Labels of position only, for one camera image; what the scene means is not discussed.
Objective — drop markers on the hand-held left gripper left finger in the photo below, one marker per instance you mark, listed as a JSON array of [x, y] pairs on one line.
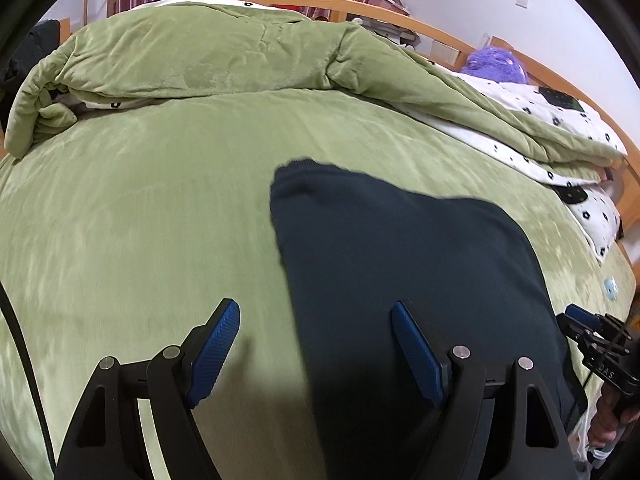
[[212, 355]]

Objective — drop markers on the wooden coat rack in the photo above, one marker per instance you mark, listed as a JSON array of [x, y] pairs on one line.
[[100, 0]]

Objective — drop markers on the green plush comforter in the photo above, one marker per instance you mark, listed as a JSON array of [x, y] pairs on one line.
[[200, 60]]

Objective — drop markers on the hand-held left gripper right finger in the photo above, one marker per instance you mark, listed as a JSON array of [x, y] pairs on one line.
[[417, 355]]

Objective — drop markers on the wooden bed frame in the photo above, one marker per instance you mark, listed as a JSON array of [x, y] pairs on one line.
[[565, 60]]

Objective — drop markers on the black jacket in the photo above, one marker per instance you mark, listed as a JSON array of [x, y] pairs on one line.
[[42, 35]]

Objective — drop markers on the person's right hand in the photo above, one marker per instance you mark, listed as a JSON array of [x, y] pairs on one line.
[[605, 420]]

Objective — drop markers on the white flower-print pillow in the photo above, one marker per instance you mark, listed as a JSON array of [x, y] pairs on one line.
[[595, 215]]

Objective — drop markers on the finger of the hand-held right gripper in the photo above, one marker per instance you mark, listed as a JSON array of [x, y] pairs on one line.
[[572, 332], [582, 312]]

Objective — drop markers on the black t-shirt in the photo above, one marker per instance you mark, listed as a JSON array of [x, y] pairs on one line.
[[400, 260]]

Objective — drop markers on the pink storage box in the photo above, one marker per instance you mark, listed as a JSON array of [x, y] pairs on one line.
[[390, 1]]

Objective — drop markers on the green bed sheet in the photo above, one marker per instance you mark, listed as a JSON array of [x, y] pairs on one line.
[[150, 210]]

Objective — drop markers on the purple plush toy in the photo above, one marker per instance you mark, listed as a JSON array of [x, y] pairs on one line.
[[495, 62]]

